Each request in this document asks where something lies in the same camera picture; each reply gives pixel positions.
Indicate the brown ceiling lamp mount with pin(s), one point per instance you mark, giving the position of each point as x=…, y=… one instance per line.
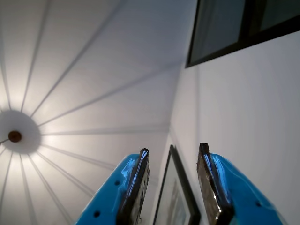
x=14, y=136

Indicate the black framed window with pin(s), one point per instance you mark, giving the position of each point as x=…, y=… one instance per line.
x=218, y=30

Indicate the blue-green gripper finger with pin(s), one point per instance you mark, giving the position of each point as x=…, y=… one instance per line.
x=234, y=199
x=110, y=194

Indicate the black framed picture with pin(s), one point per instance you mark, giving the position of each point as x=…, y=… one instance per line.
x=174, y=199

